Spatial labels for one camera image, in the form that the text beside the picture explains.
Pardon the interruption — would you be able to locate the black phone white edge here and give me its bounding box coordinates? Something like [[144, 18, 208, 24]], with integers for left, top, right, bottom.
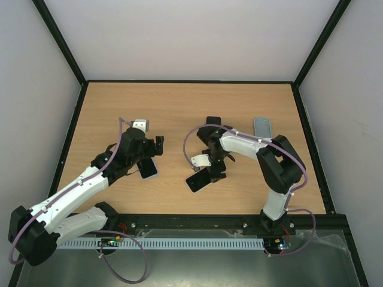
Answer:
[[186, 167, 212, 193]]

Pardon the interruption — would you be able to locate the dark blue phone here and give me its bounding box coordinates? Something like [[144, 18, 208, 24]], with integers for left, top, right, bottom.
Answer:
[[206, 116, 221, 125]]

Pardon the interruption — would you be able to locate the light blue phone case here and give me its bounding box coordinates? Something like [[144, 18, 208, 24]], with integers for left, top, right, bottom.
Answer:
[[254, 118, 272, 138]]

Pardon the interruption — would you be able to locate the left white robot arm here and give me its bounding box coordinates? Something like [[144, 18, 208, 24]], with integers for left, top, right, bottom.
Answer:
[[8, 125, 165, 266]]

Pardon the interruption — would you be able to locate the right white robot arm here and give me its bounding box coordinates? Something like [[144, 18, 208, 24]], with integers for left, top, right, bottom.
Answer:
[[186, 116, 306, 234]]

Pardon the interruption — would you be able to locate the phone in blue case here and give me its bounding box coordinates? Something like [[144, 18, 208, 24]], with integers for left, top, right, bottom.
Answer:
[[137, 158, 158, 179]]

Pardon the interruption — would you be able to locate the right controller board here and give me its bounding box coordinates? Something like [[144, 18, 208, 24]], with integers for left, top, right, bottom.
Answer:
[[270, 238, 292, 250]]

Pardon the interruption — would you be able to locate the controller board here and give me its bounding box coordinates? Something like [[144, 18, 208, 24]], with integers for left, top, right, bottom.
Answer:
[[97, 236, 124, 248], [270, 238, 292, 250]]

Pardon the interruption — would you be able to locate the left controller board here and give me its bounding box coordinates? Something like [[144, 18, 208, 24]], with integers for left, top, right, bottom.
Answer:
[[97, 236, 124, 248]]

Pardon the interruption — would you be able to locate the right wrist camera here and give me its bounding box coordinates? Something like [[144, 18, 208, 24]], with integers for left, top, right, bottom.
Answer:
[[191, 154, 211, 172]]

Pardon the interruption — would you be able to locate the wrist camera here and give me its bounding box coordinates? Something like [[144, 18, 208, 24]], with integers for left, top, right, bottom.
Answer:
[[191, 154, 211, 172], [131, 119, 149, 133]]

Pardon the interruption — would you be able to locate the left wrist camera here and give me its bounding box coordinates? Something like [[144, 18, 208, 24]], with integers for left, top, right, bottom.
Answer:
[[131, 119, 149, 133]]

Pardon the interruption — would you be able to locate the black mounting rail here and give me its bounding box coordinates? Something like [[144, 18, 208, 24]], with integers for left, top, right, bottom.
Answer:
[[104, 213, 296, 237]]

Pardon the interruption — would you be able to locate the white slotted cable duct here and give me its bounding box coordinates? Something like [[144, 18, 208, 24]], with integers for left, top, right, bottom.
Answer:
[[59, 237, 264, 251]]

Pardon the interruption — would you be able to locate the black aluminium frame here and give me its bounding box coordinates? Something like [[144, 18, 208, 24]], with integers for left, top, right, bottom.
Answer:
[[8, 0, 369, 287]]

